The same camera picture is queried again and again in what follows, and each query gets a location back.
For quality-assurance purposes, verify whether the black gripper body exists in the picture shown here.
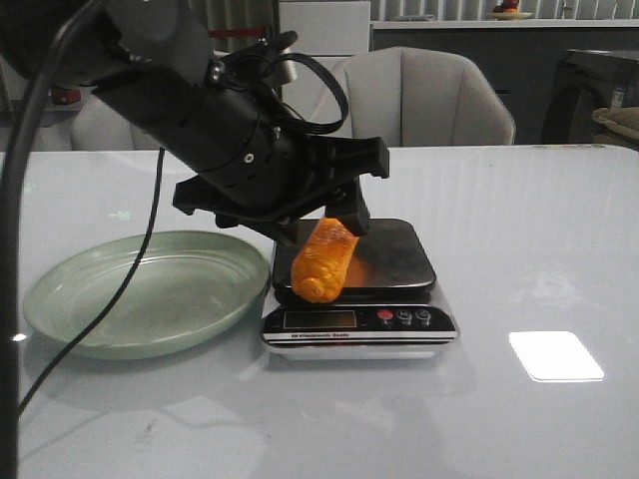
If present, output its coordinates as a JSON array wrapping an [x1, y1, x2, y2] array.
[[173, 137, 389, 244]]

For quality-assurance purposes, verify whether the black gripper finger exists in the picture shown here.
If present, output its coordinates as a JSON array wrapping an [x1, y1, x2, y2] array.
[[324, 182, 370, 237]]

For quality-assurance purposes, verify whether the orange corn cob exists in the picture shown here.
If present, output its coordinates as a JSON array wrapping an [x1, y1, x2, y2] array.
[[291, 217, 358, 303]]

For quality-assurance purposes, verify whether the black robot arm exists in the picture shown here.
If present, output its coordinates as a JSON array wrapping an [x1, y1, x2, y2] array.
[[1, 1, 389, 243]]

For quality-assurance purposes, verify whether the right grey upholstered chair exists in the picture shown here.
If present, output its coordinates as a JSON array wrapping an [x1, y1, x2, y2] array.
[[331, 47, 515, 148]]

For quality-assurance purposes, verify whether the grey upholstered chair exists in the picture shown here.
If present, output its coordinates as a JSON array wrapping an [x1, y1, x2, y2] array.
[[331, 47, 515, 148], [70, 96, 160, 151]]

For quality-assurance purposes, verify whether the black digital kitchen scale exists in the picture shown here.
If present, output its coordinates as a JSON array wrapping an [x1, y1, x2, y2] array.
[[261, 219, 459, 360]]

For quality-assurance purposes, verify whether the white cabinet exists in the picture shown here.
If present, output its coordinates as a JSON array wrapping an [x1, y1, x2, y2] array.
[[279, 1, 370, 120]]

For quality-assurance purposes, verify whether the light green plate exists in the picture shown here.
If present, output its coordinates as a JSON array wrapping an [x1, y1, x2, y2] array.
[[23, 231, 270, 360]]

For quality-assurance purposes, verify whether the grey counter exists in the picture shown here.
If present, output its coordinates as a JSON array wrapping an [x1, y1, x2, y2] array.
[[371, 19, 638, 144]]

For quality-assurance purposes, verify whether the fruit bowl on counter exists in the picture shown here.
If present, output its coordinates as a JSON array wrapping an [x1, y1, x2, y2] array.
[[486, 0, 533, 21]]

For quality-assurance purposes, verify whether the left grey upholstered chair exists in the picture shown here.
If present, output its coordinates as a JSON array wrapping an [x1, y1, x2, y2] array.
[[70, 96, 160, 151]]

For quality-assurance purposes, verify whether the dark appliance at right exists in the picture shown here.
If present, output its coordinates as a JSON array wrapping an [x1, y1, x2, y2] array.
[[541, 50, 638, 144]]

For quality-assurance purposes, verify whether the red trash bin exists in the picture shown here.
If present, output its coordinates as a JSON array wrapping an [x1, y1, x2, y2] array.
[[50, 86, 82, 106]]

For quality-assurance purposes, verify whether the tan cushion at right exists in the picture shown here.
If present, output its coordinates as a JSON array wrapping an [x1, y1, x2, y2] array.
[[591, 107, 639, 151]]

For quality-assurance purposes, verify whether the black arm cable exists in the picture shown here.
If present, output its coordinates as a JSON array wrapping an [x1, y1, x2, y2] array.
[[0, 0, 167, 479]]

